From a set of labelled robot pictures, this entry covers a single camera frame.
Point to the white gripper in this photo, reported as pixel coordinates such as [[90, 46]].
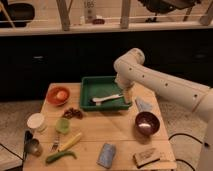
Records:
[[125, 90]]

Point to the white dish brush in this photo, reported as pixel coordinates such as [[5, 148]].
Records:
[[99, 100]]

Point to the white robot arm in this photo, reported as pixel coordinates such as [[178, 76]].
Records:
[[193, 96]]

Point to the wooden block brush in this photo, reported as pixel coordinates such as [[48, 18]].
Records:
[[146, 157]]

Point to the light blue cloth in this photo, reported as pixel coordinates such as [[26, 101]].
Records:
[[142, 105]]

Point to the green plastic tray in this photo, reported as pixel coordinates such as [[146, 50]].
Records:
[[100, 86]]

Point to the dark purple bowl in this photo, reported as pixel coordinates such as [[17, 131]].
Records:
[[147, 123]]

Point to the wooden table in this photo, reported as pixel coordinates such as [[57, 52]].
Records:
[[98, 128]]

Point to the bunch of dark grapes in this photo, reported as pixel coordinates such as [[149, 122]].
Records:
[[71, 112]]

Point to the egg in bowl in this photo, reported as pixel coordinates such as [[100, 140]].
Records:
[[61, 95]]

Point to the orange bowl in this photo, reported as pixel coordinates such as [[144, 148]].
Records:
[[51, 96]]

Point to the blue sponge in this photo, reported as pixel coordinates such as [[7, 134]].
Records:
[[106, 155]]

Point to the yellow corn cob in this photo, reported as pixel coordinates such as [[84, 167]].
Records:
[[72, 141]]

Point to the green plastic cup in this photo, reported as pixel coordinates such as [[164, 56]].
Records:
[[62, 125]]

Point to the black office chair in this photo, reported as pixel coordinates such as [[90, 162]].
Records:
[[167, 6]]

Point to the small metal fork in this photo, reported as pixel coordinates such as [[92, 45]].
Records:
[[55, 142]]

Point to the white cup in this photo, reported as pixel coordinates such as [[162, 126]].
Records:
[[37, 122]]

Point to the green pepper toy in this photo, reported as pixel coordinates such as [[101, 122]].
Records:
[[54, 157]]

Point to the metal measuring scoop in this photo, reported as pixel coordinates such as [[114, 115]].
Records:
[[32, 145]]

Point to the dark chair at left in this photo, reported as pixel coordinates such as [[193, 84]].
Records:
[[20, 14]]

